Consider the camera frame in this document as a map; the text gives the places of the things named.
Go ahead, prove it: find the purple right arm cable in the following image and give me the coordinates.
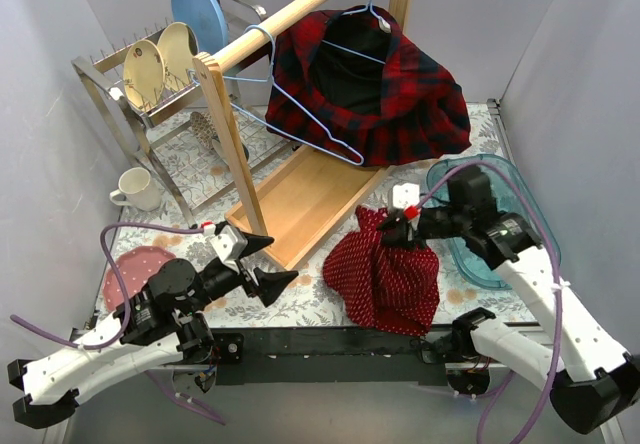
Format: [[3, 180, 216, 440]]
[[417, 160, 564, 444]]

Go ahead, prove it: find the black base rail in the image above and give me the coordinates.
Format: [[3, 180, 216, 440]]
[[154, 326, 501, 388]]

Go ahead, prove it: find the patterned bowl under rack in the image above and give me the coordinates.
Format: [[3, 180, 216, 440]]
[[189, 111, 217, 150]]

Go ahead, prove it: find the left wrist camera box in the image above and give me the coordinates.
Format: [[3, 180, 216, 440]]
[[201, 222, 248, 273]]

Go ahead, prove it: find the cream plate rear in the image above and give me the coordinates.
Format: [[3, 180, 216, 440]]
[[157, 22, 198, 92]]

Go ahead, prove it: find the red polka dot cloth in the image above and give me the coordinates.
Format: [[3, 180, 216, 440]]
[[322, 206, 440, 336]]

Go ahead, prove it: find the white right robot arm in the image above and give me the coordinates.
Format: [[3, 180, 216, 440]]
[[379, 161, 639, 435]]

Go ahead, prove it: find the cream plate front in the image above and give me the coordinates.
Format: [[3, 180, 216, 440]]
[[123, 39, 165, 112]]

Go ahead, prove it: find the wooden clothes rack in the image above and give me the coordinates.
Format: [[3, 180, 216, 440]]
[[192, 0, 419, 271]]

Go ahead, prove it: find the white mug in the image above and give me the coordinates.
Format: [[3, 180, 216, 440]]
[[109, 167, 162, 212]]

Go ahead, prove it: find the teal plastic tray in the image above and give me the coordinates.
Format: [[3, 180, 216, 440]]
[[426, 153, 562, 291]]

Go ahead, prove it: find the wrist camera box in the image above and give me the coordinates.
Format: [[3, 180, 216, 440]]
[[387, 183, 421, 221], [201, 222, 248, 273]]

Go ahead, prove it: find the pink dotted plate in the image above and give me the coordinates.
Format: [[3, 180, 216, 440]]
[[102, 246, 175, 312]]

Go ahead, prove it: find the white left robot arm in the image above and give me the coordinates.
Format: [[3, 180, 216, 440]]
[[7, 227, 298, 429]]

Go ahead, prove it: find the blue plate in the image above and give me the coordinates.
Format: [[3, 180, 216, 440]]
[[171, 0, 229, 54]]

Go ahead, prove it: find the red plaid skirt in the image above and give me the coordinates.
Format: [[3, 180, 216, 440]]
[[275, 7, 471, 167]]

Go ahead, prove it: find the cream plate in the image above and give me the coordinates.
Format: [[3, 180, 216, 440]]
[[157, 22, 198, 92], [123, 39, 165, 112]]

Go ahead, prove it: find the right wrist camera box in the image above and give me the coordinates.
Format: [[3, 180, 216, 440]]
[[387, 183, 421, 221]]

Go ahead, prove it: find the light blue wire hanger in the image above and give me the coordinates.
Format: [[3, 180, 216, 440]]
[[321, 0, 392, 65]]

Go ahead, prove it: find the floral table mat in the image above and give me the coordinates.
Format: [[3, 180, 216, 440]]
[[112, 100, 534, 328]]

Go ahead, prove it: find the metal dish rack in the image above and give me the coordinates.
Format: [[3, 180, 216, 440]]
[[71, 0, 301, 230]]

